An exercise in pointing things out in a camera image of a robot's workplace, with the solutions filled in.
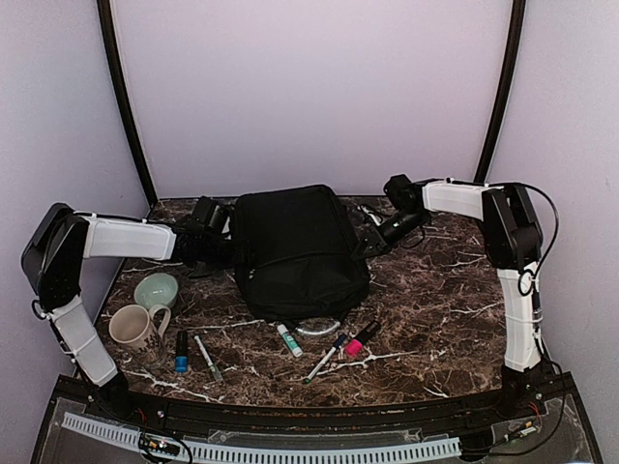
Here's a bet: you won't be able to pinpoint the white slotted cable duct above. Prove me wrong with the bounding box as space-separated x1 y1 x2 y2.
61 413 461 463

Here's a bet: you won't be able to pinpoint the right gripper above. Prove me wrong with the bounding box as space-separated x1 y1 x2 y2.
353 209 429 260

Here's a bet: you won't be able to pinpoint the white pen blue cap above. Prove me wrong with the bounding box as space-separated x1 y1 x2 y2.
304 333 347 384

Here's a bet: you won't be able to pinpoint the black frame post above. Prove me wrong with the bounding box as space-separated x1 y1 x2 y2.
473 0 526 184
97 0 159 207

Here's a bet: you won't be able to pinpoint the left black frame post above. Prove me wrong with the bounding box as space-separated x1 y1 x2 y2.
97 0 159 207

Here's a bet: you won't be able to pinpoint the right black frame post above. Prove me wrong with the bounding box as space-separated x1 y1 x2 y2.
473 0 526 184

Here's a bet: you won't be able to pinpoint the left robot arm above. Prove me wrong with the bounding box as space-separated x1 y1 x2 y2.
20 196 233 421

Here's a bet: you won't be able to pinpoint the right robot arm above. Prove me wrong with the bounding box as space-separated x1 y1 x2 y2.
353 174 554 373

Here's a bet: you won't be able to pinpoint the green ceramic bowl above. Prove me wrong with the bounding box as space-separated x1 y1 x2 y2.
133 273 179 309

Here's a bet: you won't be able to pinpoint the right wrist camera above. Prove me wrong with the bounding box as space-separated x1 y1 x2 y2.
357 204 384 227

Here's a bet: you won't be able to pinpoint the black marker blue cap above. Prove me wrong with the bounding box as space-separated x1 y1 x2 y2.
175 331 189 373

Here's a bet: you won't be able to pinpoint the black student bag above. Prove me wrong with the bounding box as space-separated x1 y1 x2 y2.
231 185 369 325

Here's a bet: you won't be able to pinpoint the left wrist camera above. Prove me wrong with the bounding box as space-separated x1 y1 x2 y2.
191 196 230 234

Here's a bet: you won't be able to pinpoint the white thin pen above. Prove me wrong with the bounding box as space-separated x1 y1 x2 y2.
193 334 223 382

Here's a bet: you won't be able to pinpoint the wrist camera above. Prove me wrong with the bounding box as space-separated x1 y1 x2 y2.
357 204 384 227
191 196 230 234

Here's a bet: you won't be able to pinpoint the black front rail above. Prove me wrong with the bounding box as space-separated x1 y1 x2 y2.
52 374 576 436

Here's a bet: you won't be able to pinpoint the cream patterned mug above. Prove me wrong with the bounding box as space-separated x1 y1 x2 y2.
108 304 171 369

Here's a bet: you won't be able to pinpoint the white glue stick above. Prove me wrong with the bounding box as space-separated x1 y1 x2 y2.
277 324 303 358

